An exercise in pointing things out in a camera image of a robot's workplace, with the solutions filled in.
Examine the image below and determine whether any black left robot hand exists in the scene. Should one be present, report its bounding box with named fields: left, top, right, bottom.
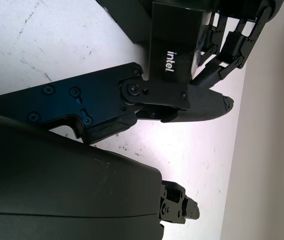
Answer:
left=191, top=0, right=282, bottom=89

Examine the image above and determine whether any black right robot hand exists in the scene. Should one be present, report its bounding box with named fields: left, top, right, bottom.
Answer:
left=0, top=61, right=234, bottom=240

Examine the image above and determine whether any black RealSense box lid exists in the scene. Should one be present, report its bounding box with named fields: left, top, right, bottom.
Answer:
left=148, top=1, right=209, bottom=83

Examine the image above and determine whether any black camera box base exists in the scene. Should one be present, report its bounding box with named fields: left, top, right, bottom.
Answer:
left=97, top=0, right=155, bottom=46

